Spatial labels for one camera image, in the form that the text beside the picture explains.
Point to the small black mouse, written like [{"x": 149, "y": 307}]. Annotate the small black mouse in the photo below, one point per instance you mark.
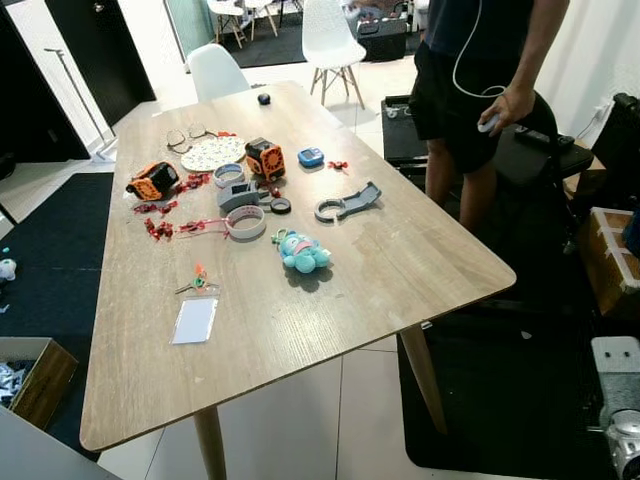
[{"x": 264, "y": 98}]

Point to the black equipment cart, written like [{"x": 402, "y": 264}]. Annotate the black equipment cart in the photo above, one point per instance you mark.
[{"x": 550, "y": 160}]

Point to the orange black flat gadget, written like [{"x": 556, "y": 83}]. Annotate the orange black flat gadget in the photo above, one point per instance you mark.
[{"x": 152, "y": 181}]

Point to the black storage box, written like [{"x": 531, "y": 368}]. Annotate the black storage box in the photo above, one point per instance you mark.
[{"x": 380, "y": 40}]

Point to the orange black cube gadget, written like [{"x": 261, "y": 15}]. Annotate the orange black cube gadget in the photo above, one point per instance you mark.
[{"x": 265, "y": 158}]

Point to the white chair with wooden legs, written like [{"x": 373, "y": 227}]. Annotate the white chair with wooden legs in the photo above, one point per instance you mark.
[{"x": 330, "y": 40}]

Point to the white tape roll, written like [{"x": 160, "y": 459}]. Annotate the white tape roll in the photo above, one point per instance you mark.
[{"x": 245, "y": 235}]

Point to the grey handheld controller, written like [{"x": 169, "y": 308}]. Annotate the grey handheld controller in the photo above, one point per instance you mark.
[{"x": 487, "y": 125}]

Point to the grey tape dispenser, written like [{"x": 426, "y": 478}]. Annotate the grey tape dispenser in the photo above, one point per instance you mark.
[{"x": 240, "y": 193}]

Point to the thin-rimmed eyeglasses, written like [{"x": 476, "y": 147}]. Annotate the thin-rimmed eyeglasses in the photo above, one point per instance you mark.
[{"x": 176, "y": 146}]

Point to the black foam floor mat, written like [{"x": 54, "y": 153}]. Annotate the black foam floor mat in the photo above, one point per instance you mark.
[
  {"x": 50, "y": 240},
  {"x": 500, "y": 400}
]

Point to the small white toy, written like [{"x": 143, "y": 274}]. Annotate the small white toy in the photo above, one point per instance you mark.
[{"x": 6, "y": 269}]

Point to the person in black clothes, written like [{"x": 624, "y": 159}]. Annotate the person in black clothes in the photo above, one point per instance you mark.
[{"x": 460, "y": 90}]

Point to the grey wrench-shaped part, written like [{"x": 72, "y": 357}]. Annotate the grey wrench-shaped part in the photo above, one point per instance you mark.
[{"x": 355, "y": 203}]

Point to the person's left forearm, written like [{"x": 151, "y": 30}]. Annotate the person's left forearm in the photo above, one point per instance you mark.
[{"x": 540, "y": 45}]

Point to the small blue device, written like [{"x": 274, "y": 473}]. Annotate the small blue device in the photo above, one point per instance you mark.
[{"x": 311, "y": 157}]

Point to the black door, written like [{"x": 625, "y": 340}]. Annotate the black door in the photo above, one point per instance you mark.
[{"x": 90, "y": 50}]

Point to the small red clip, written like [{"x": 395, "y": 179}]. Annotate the small red clip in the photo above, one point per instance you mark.
[
  {"x": 160, "y": 230},
  {"x": 338, "y": 165},
  {"x": 155, "y": 207},
  {"x": 192, "y": 182}
]

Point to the light plywood crate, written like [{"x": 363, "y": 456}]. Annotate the light plywood crate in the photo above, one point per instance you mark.
[{"x": 605, "y": 260}]

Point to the thin metal stand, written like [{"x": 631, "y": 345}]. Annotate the thin metal stand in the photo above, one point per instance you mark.
[{"x": 79, "y": 95}]

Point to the light wooden table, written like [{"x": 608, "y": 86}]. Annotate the light wooden table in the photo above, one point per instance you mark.
[{"x": 330, "y": 300}]

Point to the white round dotted plate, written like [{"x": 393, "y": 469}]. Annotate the white round dotted plate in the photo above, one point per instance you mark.
[{"x": 212, "y": 153}]

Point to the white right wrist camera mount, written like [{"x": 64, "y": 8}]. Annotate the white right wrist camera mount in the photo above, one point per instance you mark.
[{"x": 615, "y": 365}]

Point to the person's left hand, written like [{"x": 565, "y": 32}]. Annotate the person's left hand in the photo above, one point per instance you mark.
[{"x": 510, "y": 107}]

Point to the grey tape roll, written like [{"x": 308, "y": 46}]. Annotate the grey tape roll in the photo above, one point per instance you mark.
[{"x": 229, "y": 183}]

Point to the keys with orange tag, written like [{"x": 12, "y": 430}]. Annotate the keys with orange tag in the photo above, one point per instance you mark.
[{"x": 199, "y": 279}]

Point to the white round-back chair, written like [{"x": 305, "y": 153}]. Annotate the white round-back chair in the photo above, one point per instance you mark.
[{"x": 215, "y": 70}]

